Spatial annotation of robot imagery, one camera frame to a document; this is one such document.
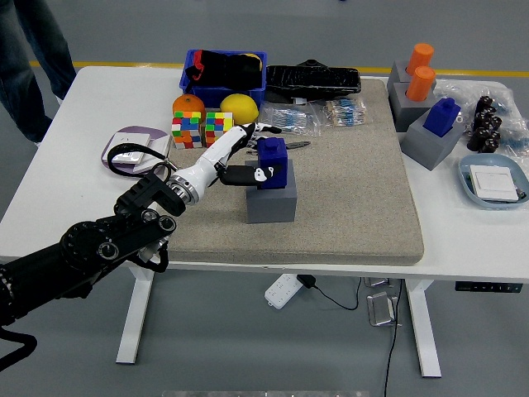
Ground colourful puzzle cube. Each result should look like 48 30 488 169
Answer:
171 110 203 150
204 111 236 149

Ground black silver pen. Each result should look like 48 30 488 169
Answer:
246 141 312 156

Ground blue plastic bin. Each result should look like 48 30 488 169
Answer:
179 49 269 109

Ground black plastic-wrapped keyboard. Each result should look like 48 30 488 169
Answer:
264 65 363 104

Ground grey round-slot seal holder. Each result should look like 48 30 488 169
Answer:
387 81 446 133
387 60 437 90

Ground clear bag of small parts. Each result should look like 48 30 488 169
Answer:
434 79 512 121
493 88 529 158

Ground black plug with cord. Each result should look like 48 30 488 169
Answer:
296 274 363 311

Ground black red cloth gloves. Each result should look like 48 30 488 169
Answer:
184 49 264 90

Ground orange round seal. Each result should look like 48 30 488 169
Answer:
407 42 435 76
405 65 436 103

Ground light blue dish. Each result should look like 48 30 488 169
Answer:
457 154 529 211

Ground orange fruit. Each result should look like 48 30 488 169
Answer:
172 93 207 121

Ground grey square-slot seal holder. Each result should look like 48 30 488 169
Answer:
399 111 466 171
245 159 298 224

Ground black floor cable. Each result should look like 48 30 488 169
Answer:
383 280 404 397

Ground white power strip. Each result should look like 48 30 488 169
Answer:
264 273 302 310

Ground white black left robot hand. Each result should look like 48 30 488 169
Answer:
175 122 284 199

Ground clear bag of blue resistors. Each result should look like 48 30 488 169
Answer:
258 102 323 137

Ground white table leg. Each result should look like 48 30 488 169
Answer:
115 266 156 365
404 279 442 378

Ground clear bag of brown resistors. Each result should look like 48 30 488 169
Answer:
321 98 369 128

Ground blue square seal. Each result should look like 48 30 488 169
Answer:
423 97 461 138
255 136 289 191

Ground person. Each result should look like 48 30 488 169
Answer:
0 0 78 144

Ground white wall socket panel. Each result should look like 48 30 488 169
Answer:
102 132 152 165

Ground purple dish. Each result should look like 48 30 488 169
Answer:
101 125 173 182

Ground silver metal bracket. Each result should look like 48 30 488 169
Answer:
363 276 396 289
366 291 400 328

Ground grey-brown table mat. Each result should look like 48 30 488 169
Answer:
150 78 426 265

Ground yellow lemon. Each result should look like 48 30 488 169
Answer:
220 93 260 127

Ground black table control panel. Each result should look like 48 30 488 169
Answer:
455 280 524 293

